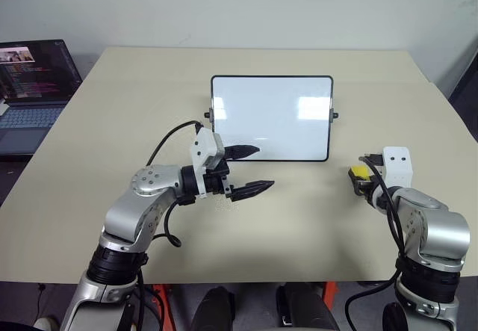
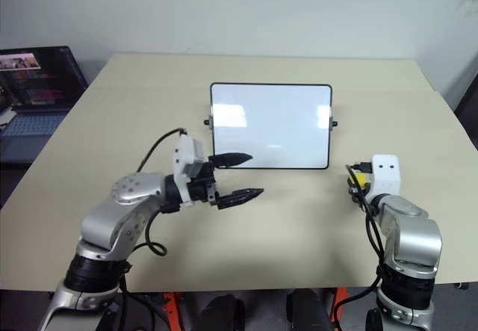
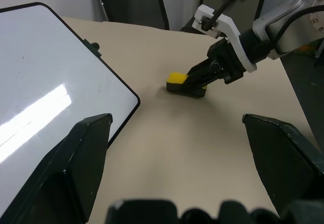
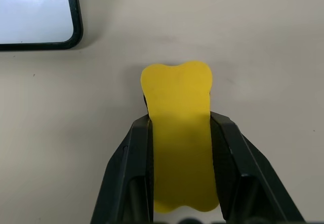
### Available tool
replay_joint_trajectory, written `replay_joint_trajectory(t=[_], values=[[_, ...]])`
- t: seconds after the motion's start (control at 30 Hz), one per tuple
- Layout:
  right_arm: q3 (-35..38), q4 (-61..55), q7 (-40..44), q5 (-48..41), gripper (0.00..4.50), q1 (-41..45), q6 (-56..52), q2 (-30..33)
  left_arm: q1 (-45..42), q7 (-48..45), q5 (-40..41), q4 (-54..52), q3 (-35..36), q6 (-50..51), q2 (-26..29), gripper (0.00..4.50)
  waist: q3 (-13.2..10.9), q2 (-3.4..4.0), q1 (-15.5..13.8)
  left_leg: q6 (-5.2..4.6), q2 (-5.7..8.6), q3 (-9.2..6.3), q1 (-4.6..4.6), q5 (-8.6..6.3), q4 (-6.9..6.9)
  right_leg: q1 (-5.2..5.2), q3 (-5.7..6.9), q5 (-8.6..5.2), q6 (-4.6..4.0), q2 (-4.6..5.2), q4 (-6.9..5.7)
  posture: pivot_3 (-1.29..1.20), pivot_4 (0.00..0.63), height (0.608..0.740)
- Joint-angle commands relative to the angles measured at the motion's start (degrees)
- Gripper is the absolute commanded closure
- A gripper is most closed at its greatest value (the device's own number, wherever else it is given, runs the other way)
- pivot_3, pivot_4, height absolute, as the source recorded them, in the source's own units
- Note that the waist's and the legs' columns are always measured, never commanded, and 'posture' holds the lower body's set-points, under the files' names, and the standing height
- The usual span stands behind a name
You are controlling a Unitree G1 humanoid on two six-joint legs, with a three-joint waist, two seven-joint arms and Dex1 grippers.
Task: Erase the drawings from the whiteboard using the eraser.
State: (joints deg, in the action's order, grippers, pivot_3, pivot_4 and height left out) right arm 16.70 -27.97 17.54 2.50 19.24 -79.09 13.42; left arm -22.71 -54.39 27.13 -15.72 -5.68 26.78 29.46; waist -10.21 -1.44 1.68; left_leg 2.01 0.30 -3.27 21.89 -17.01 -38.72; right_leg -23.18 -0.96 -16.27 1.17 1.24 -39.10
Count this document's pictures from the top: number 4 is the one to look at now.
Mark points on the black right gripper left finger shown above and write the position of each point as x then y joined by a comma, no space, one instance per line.
126,173

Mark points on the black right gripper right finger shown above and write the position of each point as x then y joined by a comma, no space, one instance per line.
248,178

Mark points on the yellow whiteboard eraser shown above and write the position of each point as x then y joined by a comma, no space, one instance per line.
182,123

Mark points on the small black-framed whiteboard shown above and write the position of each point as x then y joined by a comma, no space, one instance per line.
33,14

